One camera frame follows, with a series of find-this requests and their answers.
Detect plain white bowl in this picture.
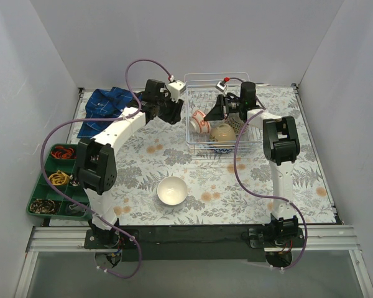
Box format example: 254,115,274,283
209,123,237,147
157,176,188,206

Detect red floral pattern bowl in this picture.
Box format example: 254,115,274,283
189,110,211,133

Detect brown lattice pattern bowl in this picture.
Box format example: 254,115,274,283
224,113,248,137

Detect blue zigzag pattern bowl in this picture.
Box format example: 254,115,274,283
213,147,233,154

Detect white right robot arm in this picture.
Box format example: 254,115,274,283
205,77,300,221

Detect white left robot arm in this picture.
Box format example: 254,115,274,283
75,79,186,248

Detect blue plaid shirt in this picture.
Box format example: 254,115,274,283
77,87,133,138

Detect floral patterned table mat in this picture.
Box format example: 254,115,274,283
112,87,336,225

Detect red rubber bands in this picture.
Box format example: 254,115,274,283
50,146,76,160

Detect yellow rubber bands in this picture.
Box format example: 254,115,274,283
48,170,70,186

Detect green compartment tray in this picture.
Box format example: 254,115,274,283
26,143,91,222

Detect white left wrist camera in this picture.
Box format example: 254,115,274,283
167,80,186,102

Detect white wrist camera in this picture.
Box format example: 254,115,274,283
167,80,186,102
216,77,229,96

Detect white wire dish rack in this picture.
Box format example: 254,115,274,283
184,72,262,159

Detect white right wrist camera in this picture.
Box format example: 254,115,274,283
216,77,229,96

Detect grey hair ties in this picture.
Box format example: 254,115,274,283
64,201,86,215

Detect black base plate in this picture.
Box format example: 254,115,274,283
84,224,305,262

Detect brown patterned hair ties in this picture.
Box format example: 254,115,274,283
30,199,58,215

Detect aluminium frame rail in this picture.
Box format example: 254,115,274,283
26,226,97,252

